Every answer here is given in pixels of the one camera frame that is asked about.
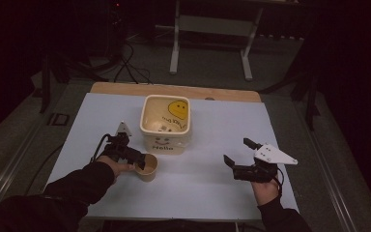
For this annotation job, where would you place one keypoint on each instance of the pale blue table mat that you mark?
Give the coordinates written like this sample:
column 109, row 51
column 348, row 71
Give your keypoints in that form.
column 206, row 180

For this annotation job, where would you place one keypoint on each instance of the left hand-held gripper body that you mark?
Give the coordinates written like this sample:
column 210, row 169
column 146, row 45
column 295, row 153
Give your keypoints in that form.
column 122, row 150

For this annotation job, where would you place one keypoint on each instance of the cream bin with smiley face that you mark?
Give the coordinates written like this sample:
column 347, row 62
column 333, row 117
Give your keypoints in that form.
column 165, row 125

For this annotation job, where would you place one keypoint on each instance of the dark floor socket plate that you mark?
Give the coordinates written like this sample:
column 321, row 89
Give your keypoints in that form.
column 58, row 119

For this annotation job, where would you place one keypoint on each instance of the person's right hand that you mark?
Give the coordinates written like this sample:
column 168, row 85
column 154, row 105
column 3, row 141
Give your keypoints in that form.
column 265, row 192

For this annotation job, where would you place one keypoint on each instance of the black tripod stand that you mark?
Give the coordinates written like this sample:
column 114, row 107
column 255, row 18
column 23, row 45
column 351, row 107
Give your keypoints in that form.
column 302, row 87
column 64, row 71

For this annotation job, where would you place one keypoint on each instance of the small scraps in bin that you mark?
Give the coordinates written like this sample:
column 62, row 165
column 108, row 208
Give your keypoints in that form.
column 163, row 128

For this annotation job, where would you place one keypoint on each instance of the person's left hand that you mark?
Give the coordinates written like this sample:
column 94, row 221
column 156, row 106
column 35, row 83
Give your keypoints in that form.
column 116, row 167

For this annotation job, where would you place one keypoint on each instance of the wooden table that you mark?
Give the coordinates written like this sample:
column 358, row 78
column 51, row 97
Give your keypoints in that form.
column 174, row 90

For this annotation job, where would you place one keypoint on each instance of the brown paper cup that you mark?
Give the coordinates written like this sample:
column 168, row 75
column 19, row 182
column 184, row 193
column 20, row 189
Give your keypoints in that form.
column 148, row 169

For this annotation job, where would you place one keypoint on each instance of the white metal stand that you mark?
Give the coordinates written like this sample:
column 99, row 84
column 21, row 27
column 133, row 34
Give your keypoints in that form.
column 212, row 29

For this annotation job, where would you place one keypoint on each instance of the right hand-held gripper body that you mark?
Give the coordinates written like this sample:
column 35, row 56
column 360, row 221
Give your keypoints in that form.
column 257, row 172

